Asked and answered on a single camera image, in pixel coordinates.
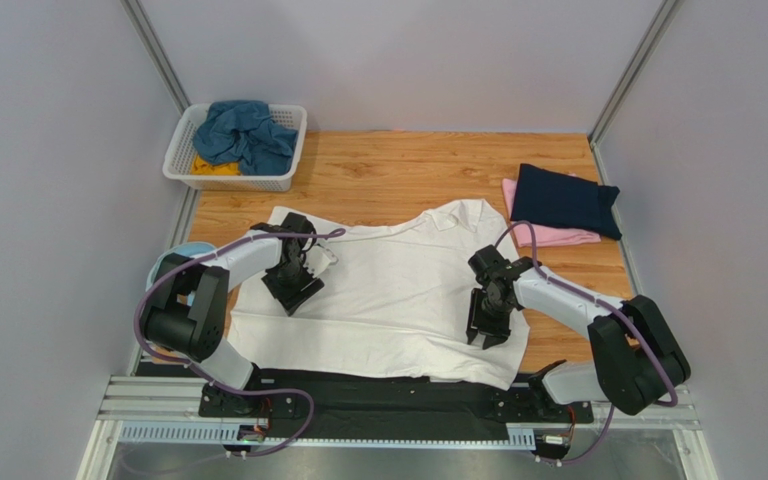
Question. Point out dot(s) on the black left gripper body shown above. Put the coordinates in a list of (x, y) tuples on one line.
[(291, 278)]

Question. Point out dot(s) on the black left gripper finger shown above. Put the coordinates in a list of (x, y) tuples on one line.
[(298, 298), (279, 292)]

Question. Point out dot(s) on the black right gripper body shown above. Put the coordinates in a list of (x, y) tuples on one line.
[(487, 321)]

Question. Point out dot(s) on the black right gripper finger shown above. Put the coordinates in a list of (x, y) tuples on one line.
[(474, 325), (495, 334)]

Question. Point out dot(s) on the white t-shirt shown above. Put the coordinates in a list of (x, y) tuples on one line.
[(395, 304)]

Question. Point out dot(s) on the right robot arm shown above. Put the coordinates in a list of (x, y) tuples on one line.
[(636, 360)]

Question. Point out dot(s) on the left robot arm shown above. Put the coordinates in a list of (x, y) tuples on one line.
[(181, 317)]

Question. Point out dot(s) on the folded pink t-shirt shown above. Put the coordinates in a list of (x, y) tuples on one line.
[(545, 236)]

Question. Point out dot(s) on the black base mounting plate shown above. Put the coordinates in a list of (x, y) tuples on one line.
[(343, 407)]

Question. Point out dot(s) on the folded navy t-shirt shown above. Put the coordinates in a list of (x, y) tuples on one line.
[(556, 200)]

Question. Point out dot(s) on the yellow t-shirt in basket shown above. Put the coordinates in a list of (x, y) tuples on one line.
[(201, 167)]

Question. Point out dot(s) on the crumpled blue t-shirt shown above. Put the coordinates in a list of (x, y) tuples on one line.
[(245, 132)]

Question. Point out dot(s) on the white plastic laundry basket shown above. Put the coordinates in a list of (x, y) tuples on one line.
[(180, 153)]

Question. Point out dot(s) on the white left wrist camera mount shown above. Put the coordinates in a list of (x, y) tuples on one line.
[(318, 259)]

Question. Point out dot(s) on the left corner aluminium post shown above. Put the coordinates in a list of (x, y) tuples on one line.
[(146, 32)]

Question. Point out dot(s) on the corner aluminium post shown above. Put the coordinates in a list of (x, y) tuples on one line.
[(656, 29), (146, 32)]

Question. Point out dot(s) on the right corner aluminium post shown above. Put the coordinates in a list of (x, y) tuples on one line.
[(656, 29)]

